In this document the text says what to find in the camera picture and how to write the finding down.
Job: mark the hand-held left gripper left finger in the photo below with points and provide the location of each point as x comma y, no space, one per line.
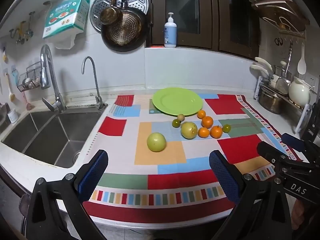
93,176

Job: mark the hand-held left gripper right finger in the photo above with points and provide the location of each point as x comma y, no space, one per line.
223,177

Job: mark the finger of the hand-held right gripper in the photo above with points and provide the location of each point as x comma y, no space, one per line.
292,141
277,153

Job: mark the orange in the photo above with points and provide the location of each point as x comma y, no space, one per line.
207,121
203,132
216,131
201,114

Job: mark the yellow-green pear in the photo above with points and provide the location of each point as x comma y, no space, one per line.
189,130

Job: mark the green apple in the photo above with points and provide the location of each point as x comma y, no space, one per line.
156,142

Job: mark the small tan round fruit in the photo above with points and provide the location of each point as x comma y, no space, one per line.
181,117

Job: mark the green plate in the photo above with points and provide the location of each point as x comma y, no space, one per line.
175,101

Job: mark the person's right hand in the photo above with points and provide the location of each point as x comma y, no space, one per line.
298,213

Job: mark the metal dish rack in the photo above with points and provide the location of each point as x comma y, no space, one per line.
301,116

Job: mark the stainless steel pot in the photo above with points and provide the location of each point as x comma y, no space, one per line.
271,102

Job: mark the white ceramic pitcher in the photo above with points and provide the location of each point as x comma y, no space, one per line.
298,93

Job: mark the small green citrus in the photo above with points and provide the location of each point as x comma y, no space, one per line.
176,123
226,128

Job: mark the metal skimmer ladle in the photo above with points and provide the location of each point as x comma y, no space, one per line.
283,85

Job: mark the stainless steel sink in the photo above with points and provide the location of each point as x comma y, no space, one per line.
50,135

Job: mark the colourful patchwork table cloth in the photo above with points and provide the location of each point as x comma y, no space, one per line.
160,170

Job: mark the white plastic spoon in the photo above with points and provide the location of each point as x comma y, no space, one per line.
301,65

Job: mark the thin gooseneck faucet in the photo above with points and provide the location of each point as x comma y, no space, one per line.
96,85

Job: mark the black scissors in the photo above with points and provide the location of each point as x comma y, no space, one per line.
278,41

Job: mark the blue white dish brush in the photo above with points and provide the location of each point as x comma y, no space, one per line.
12,90

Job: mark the large chrome faucet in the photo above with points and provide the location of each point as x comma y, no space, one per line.
46,65

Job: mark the white plastic bag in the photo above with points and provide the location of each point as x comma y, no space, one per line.
65,41

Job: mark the black frying pan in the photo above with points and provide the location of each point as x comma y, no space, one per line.
126,30

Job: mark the white blue soap pump bottle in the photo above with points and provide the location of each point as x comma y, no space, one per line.
170,35

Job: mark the small brass pot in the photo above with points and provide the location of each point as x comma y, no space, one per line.
110,15

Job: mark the green white tissue pack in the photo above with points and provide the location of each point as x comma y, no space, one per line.
66,15

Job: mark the white wall outlet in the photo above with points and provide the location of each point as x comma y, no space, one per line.
313,80

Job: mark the dark brown window frame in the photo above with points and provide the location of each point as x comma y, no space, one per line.
207,17

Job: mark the row of wall hooks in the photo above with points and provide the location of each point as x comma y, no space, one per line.
21,31

